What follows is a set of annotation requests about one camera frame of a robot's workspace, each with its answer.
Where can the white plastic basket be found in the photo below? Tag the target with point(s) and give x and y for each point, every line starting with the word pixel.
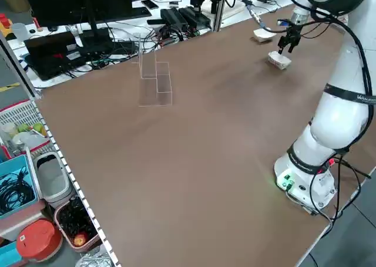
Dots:
pixel 17 111

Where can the blue plastic bin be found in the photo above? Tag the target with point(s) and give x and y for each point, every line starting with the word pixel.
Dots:
pixel 32 167

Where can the black open laptop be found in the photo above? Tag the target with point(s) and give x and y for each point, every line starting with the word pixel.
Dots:
pixel 50 61

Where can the pink plastic bin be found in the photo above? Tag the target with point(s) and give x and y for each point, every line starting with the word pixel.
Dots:
pixel 88 248

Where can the white waste bin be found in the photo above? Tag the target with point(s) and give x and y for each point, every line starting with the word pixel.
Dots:
pixel 68 190

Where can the aluminium frame post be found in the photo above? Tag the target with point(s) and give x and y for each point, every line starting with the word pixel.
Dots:
pixel 17 64

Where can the clear stepped plastic holder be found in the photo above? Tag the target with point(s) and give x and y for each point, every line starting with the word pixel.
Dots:
pixel 163 82

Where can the black computer monitor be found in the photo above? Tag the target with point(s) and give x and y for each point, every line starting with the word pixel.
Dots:
pixel 73 3

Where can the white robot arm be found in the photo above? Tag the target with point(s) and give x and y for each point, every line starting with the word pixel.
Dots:
pixel 337 126

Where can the aluminium camera post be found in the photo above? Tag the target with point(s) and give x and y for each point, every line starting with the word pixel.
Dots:
pixel 217 14

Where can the red round container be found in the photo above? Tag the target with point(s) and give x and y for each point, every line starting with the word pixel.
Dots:
pixel 38 240

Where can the black smartphone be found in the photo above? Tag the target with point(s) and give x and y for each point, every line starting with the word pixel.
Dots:
pixel 150 3

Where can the translucent measuring cup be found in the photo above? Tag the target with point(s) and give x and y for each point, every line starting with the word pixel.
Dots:
pixel 20 32

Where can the black power brick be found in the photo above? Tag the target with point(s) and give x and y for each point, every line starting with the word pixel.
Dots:
pixel 195 16
pixel 173 17

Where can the black flat tablet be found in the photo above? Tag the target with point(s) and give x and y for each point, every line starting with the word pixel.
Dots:
pixel 141 12

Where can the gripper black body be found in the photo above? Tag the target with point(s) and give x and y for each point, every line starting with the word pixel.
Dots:
pixel 293 32

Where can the crumpled silver foil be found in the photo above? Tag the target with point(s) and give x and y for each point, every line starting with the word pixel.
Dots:
pixel 94 259

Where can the red apple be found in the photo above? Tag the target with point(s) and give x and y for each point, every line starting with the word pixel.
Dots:
pixel 80 240

